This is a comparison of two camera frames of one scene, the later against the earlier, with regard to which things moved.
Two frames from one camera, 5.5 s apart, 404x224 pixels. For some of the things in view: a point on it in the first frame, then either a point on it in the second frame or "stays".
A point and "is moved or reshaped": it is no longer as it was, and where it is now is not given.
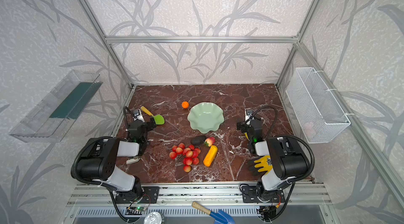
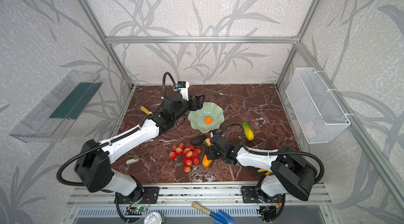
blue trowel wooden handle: x=220 y=216 stays
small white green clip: x=131 y=161 stays
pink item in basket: x=309 y=128 stays
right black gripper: x=245 y=128 → x=210 y=152
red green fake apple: x=209 y=141 stays
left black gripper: x=150 y=123 → x=192 y=103
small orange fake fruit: x=185 y=104 is moved or reshaped
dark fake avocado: x=198 y=140 stays
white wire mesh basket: x=315 y=111 stays
